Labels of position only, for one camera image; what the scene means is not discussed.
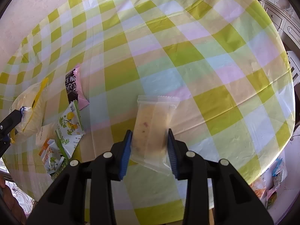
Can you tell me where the orange white snack packet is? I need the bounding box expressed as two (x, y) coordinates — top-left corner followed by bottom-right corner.
(39, 138), (66, 175)

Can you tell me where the pale bar clear packet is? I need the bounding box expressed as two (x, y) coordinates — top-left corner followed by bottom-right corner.
(129, 95), (180, 176)

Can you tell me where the grey drawer cabinet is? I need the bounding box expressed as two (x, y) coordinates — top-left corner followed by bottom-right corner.
(258, 0), (298, 52)

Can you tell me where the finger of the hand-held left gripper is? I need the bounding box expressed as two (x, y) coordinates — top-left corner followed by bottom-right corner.
(0, 109), (25, 133)
(0, 132), (13, 156)

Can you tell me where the white snack packet black print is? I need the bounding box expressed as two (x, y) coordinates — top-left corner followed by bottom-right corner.
(35, 124), (58, 147)

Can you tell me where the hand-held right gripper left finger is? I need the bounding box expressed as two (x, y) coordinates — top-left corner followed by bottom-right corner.
(27, 129), (133, 225)

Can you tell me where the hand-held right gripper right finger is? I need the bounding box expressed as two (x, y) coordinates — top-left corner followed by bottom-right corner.
(167, 128), (275, 225)

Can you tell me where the green checked tablecloth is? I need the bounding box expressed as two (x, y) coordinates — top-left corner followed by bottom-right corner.
(0, 0), (297, 224)

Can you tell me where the white chair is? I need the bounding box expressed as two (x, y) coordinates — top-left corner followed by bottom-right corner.
(287, 50), (300, 85)

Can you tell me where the ornate white cabinet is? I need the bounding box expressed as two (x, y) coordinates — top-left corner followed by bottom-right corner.
(5, 183), (38, 207)

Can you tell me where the blue white snack packet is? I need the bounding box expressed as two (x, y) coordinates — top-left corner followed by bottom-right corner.
(272, 158), (287, 189)

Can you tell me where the green pink snack packet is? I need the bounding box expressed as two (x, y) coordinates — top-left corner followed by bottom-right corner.
(265, 189), (278, 210)

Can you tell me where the white cake yellow stripe packet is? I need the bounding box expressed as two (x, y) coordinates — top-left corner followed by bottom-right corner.
(9, 77), (50, 143)

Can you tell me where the green white snack packet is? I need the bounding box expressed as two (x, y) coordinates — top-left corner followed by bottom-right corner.
(55, 101), (86, 135)
(55, 131), (82, 158)

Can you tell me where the black pink snack packet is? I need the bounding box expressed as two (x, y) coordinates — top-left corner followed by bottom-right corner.
(64, 66), (90, 111)

